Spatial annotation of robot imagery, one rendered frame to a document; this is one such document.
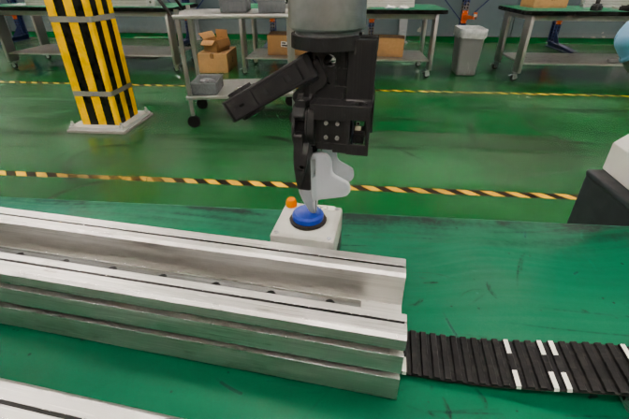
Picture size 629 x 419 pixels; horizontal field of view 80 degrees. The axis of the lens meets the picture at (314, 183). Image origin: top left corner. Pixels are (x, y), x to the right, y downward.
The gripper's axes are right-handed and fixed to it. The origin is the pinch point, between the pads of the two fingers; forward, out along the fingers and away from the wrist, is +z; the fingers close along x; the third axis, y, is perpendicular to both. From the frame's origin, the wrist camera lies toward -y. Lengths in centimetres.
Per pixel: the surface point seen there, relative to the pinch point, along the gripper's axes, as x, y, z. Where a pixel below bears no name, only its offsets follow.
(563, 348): -11.3, 27.4, 6.1
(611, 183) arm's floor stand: 31, 51, 9
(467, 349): -12.0, 18.8, 7.5
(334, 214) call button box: 1.9, 3.2, 2.7
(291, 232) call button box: -3.0, -1.4, 2.7
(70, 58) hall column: 210, -230, 30
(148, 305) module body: -18.0, -11.0, 1.5
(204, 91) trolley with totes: 236, -138, 57
